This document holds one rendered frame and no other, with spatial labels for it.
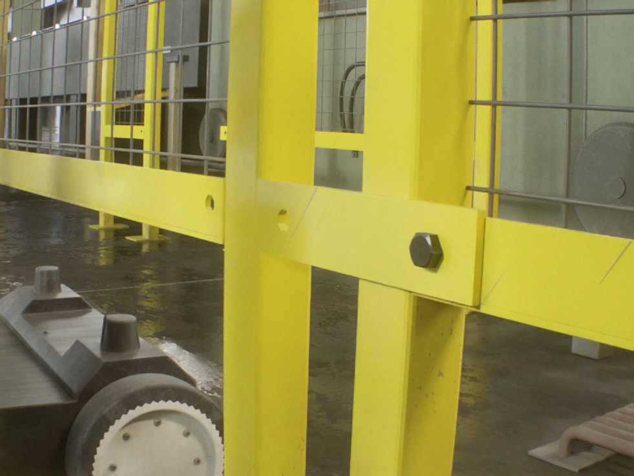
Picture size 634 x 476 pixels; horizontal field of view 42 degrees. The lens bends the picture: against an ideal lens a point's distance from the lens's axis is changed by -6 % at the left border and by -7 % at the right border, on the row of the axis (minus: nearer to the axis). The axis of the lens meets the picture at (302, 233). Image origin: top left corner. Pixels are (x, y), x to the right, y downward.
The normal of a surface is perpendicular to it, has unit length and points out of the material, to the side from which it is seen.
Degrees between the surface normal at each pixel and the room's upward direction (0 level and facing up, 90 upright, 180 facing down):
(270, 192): 90
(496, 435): 0
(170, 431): 90
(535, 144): 90
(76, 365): 45
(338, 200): 90
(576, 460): 0
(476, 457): 0
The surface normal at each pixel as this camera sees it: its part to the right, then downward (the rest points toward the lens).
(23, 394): 0.03, -0.99
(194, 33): -0.81, 0.06
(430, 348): 0.58, 0.12
